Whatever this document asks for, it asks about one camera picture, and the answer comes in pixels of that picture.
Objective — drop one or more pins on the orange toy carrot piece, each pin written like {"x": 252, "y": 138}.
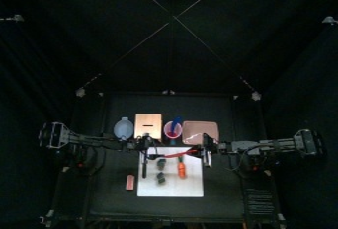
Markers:
{"x": 181, "y": 172}

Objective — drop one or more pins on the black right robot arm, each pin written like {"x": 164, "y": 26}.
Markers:
{"x": 272, "y": 144}

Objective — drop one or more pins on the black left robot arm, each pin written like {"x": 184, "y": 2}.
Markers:
{"x": 79, "y": 139}

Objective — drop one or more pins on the thin black stick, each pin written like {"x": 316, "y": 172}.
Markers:
{"x": 143, "y": 170}

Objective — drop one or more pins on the red wooden box with knob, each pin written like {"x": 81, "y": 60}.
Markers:
{"x": 148, "y": 124}

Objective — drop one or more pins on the gray bowl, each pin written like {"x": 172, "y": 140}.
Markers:
{"x": 123, "y": 129}

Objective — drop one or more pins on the red plastic cup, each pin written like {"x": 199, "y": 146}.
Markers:
{"x": 168, "y": 133}

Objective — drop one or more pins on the patterned block with green circle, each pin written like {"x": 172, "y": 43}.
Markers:
{"x": 160, "y": 177}

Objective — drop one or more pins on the blue plastic utensil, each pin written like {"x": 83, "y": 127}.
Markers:
{"x": 176, "y": 122}

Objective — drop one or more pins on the white cutting board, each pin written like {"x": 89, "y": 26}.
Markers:
{"x": 175, "y": 188}

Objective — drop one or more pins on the printed warning label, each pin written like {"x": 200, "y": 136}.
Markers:
{"x": 259, "y": 203}

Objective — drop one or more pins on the metal frame fitting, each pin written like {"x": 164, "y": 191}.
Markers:
{"x": 80, "y": 92}
{"x": 255, "y": 95}
{"x": 16, "y": 18}
{"x": 328, "y": 19}

